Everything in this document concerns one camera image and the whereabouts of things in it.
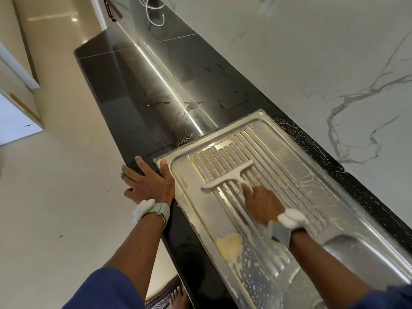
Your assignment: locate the person's left hand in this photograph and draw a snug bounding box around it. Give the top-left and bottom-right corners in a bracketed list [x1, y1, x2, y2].
[121, 155, 176, 206]

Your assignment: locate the person's right hand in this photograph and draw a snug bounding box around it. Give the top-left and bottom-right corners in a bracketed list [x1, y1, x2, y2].
[241, 183, 286, 227]

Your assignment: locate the blue white squeegee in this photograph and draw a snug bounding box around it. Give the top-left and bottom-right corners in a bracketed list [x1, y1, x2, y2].
[200, 159, 256, 192]

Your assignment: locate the stainless steel sink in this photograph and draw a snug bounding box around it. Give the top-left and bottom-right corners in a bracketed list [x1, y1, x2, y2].
[153, 109, 412, 309]

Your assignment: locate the person's right forearm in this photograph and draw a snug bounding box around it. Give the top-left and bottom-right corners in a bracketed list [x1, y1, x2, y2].
[288, 230, 374, 309]

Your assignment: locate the person's left forearm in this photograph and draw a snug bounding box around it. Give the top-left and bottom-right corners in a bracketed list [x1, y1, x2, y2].
[103, 212, 167, 294]

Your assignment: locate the white left wrist tracker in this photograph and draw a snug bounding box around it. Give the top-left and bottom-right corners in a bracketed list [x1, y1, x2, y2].
[133, 199, 171, 228]

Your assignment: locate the striped floor mat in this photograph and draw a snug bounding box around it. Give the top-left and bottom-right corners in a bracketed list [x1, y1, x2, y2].
[145, 275, 191, 309]

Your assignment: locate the white cabinet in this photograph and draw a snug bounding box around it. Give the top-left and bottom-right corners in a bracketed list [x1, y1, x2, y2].
[0, 40, 45, 147]

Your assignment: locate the white cable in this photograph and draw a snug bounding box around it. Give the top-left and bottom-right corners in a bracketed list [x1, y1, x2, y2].
[139, 0, 170, 27]

